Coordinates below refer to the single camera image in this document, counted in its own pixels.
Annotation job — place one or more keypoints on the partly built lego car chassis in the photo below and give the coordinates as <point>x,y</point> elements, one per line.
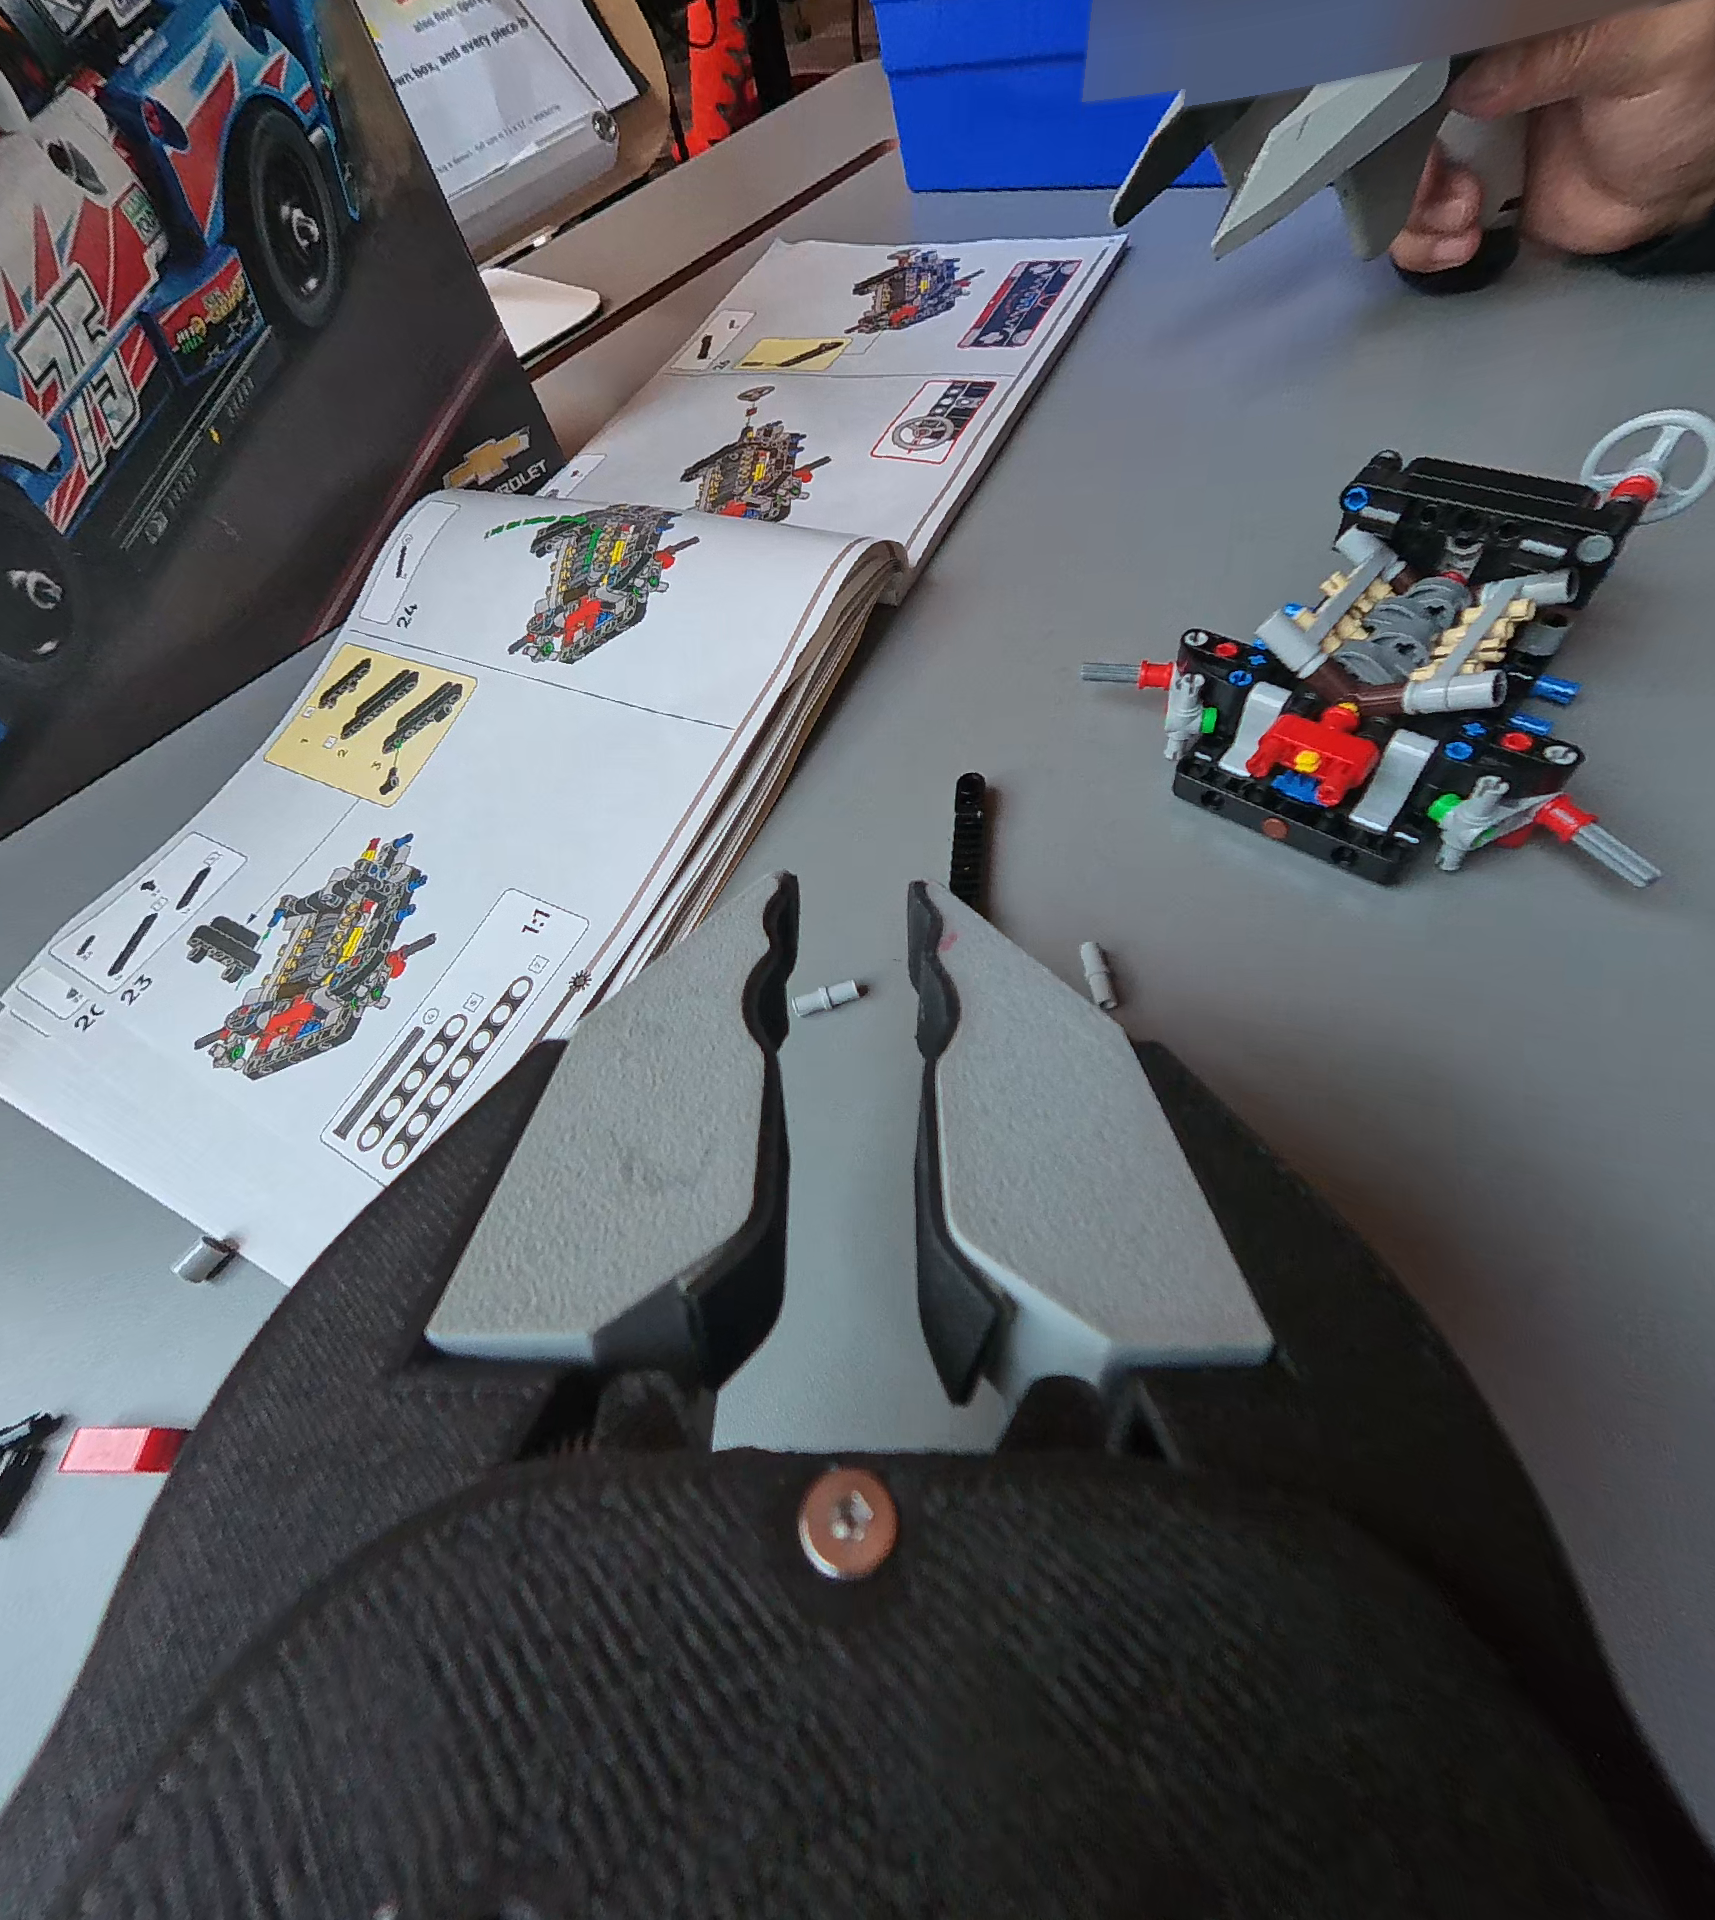
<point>1413,674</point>

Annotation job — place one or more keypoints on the orange mesh object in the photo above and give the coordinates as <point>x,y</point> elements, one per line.
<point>724,67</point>

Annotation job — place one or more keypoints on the blue plastic bin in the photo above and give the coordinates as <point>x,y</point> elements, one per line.
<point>1005,104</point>

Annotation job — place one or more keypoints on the white flat device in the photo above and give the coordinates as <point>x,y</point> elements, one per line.
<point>540,314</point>

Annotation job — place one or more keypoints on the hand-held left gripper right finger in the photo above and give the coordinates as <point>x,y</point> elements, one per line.
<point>1082,1186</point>

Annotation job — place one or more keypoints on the white printed sheet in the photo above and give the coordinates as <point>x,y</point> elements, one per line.
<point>496,90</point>

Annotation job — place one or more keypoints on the beige side desk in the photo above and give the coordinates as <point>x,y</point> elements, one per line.
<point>752,197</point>

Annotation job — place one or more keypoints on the small grey lego pin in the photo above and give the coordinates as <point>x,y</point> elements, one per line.
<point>829,1000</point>
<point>1096,973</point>

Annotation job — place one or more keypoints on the lego race car box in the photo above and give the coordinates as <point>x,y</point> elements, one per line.
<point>124,378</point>

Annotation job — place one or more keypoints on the black lego axle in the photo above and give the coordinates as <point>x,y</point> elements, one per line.
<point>972,834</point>

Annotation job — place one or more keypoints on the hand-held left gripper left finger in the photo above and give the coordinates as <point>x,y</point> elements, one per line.
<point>602,1171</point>

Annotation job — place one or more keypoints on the lego instruction booklet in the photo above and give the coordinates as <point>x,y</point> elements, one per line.
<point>528,781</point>

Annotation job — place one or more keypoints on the red lego piece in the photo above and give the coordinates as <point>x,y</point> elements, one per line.
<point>124,1449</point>

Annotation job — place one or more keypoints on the person's right hand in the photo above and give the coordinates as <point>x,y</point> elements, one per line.
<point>1651,122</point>

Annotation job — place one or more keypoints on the black lego connector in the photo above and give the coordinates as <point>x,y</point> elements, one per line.
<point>11,1436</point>
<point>6,1502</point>

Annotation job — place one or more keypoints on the grey lego bush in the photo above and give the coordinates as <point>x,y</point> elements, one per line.
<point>205,1257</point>

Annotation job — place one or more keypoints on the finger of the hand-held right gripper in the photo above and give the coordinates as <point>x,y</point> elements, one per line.
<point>1174,158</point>
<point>1324,152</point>

